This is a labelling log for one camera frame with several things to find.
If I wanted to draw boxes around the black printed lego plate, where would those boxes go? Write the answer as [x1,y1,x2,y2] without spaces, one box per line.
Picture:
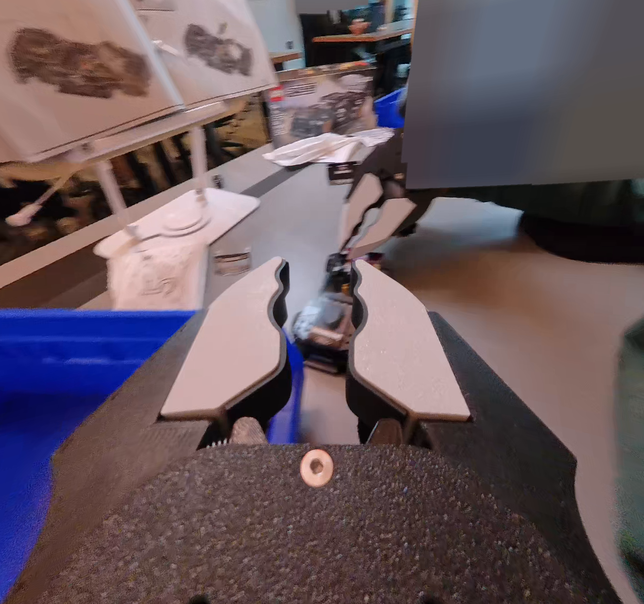
[326,161,359,185]

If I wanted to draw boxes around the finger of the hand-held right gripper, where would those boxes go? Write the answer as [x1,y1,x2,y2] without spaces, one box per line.
[350,198,418,258]
[336,173,384,249]

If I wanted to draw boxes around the background wooden desk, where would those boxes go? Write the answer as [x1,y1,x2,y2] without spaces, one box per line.
[310,18,415,63]

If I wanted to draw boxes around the crumpled white paper bags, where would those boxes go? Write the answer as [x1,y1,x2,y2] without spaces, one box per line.
[263,128,396,168]

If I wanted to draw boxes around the white booklet stand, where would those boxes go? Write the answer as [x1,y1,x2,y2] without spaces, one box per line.
[5,126,261,264]

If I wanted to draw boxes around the white printed paper bag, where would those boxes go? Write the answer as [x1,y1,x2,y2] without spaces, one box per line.
[105,236,209,312]

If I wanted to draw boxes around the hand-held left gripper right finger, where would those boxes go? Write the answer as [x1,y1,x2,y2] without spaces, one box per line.
[346,260,472,425]

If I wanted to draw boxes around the lego set box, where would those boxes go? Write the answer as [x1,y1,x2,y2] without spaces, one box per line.
[266,66,379,149]

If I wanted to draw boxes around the blue plastic bin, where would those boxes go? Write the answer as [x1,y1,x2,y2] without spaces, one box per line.
[0,307,305,604]
[374,88,409,131]

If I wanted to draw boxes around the lego instruction booklet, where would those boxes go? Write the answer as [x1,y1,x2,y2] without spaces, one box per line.
[0,0,278,164]

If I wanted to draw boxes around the clear lego windshield piece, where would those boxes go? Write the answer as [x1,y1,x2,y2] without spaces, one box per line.
[211,247,253,275]

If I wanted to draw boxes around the black textured pad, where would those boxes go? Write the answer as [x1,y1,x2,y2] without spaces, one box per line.
[518,187,644,264]

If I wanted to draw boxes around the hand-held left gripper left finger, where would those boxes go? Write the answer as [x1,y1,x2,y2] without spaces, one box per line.
[160,257,293,425]

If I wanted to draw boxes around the black lego car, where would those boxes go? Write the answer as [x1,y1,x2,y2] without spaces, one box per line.
[291,252,385,375]

